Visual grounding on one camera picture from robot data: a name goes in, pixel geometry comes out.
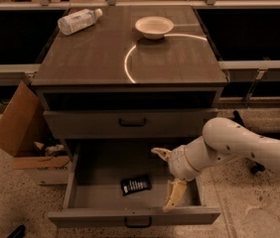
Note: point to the open cardboard box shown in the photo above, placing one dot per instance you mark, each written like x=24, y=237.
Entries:
x=26, y=137

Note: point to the black middle drawer handle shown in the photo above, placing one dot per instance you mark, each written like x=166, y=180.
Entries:
x=138, y=222

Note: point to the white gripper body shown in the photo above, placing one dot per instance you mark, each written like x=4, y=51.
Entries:
x=177, y=164

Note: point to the white paper bowl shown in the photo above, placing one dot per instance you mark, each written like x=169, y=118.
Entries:
x=154, y=28

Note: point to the black upper drawer handle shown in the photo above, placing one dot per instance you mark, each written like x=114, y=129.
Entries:
x=132, y=123

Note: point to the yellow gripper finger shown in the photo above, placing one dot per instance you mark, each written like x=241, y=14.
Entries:
x=163, y=153
x=175, y=191

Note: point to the black drawer handle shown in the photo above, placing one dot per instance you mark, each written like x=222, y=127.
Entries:
x=138, y=222
x=132, y=123

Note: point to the clear plastic water bottle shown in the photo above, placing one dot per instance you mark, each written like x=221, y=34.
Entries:
x=78, y=21

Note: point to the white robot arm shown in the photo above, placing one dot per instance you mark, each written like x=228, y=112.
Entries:
x=221, y=141

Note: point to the dark blueberry rxbar wrapper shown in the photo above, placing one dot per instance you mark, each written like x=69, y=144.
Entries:
x=137, y=184

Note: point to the closed grey upper drawer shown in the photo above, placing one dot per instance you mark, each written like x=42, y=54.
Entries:
x=163, y=123

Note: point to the black object on floor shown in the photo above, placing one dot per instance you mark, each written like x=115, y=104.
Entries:
x=19, y=232

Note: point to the grey drawer cabinet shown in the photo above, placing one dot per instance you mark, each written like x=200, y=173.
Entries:
x=112, y=66

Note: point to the black wheeled base leg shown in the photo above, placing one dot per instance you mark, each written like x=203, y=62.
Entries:
x=256, y=167

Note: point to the open grey middle drawer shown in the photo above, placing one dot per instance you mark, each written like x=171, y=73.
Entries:
x=94, y=196

